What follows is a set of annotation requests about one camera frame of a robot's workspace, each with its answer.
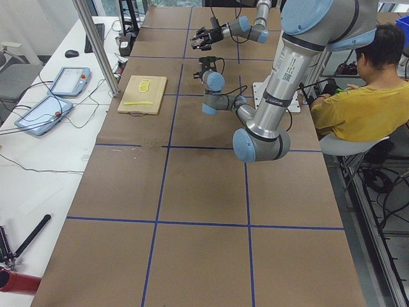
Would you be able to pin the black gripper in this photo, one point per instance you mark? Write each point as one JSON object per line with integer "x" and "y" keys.
{"x": 204, "y": 68}
{"x": 213, "y": 34}

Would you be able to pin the clear glass shaker cup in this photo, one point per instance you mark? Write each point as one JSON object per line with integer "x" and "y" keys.
{"x": 195, "y": 42}

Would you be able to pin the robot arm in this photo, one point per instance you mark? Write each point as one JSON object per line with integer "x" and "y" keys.
{"x": 309, "y": 28}
{"x": 239, "y": 30}

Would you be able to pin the wooden cutting board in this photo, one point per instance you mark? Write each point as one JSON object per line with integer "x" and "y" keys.
{"x": 132, "y": 94}

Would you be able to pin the yellow plastic knife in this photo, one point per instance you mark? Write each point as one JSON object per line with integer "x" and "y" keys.
{"x": 141, "y": 102}

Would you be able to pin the black box with label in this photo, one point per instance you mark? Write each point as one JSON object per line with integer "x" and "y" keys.
{"x": 126, "y": 43}

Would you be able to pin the black computer mouse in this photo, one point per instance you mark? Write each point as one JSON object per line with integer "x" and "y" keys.
{"x": 71, "y": 53}

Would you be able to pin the far blue teach pendant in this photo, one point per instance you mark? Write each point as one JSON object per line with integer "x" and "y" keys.
{"x": 70, "y": 82}

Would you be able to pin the blue teach pendant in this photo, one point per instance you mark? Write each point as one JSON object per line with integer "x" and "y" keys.
{"x": 44, "y": 115}
{"x": 70, "y": 82}

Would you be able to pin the person in yellow shirt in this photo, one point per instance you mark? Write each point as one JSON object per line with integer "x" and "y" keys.
{"x": 375, "y": 110}

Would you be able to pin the near blue teach pendant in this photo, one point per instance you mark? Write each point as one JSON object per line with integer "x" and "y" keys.
{"x": 44, "y": 115}

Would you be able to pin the grey office chair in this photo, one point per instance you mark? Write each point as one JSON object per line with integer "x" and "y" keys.
{"x": 17, "y": 78}

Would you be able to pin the black handheld controller tool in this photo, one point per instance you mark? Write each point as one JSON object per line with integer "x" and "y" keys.
{"x": 8, "y": 257}

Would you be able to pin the red cylinder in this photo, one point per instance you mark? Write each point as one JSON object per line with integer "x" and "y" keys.
{"x": 18, "y": 283}

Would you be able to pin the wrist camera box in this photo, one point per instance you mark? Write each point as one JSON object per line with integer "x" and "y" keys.
{"x": 215, "y": 23}
{"x": 208, "y": 60}

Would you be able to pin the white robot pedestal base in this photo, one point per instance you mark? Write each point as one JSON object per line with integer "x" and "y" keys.
{"x": 258, "y": 90}

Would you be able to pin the aluminium frame post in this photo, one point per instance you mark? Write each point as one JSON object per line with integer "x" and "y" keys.
{"x": 97, "y": 45}

